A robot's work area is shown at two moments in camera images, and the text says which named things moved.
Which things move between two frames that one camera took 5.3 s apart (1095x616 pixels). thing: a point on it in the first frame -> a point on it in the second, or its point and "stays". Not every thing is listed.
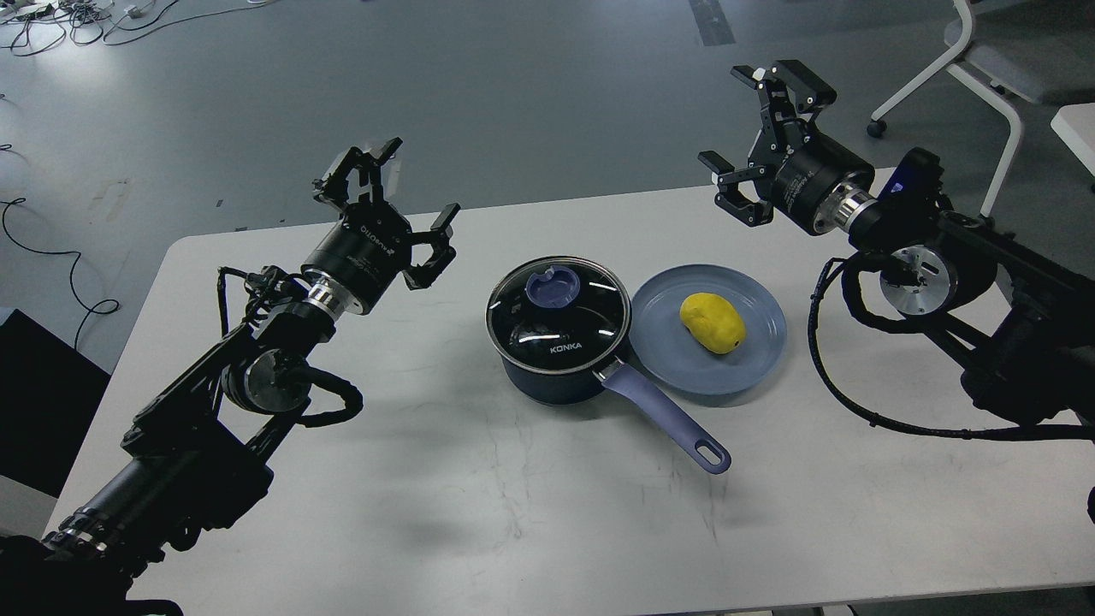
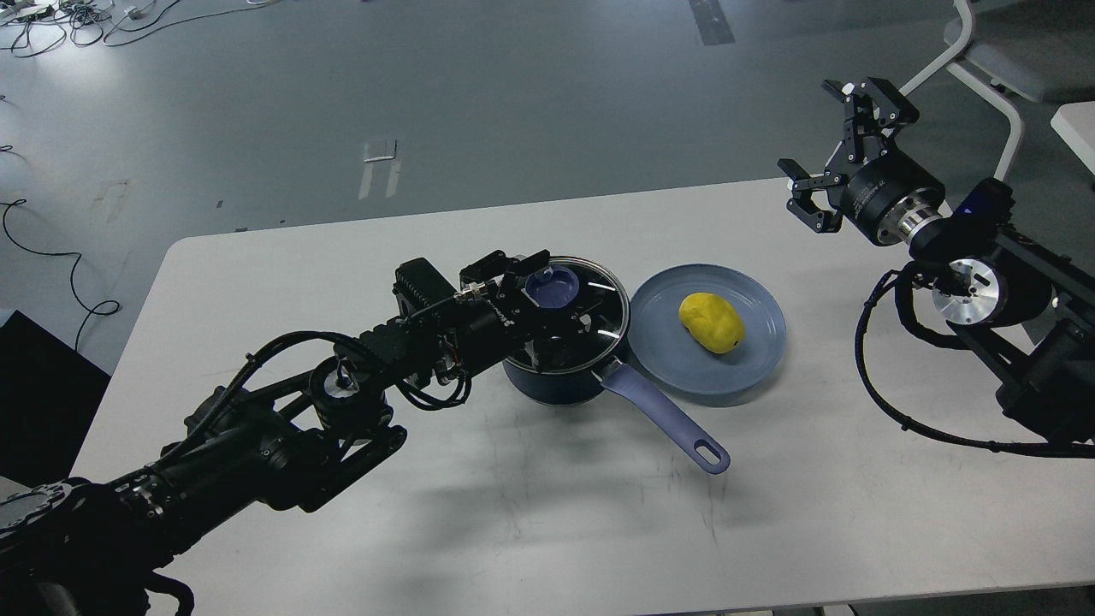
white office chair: [1041, 51] stays
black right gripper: [807, 169] -> [890, 198]
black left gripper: [364, 258] -> [500, 319]
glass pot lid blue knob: [558, 288] stays
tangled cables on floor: [32, 26] stays
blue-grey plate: [666, 351] stays
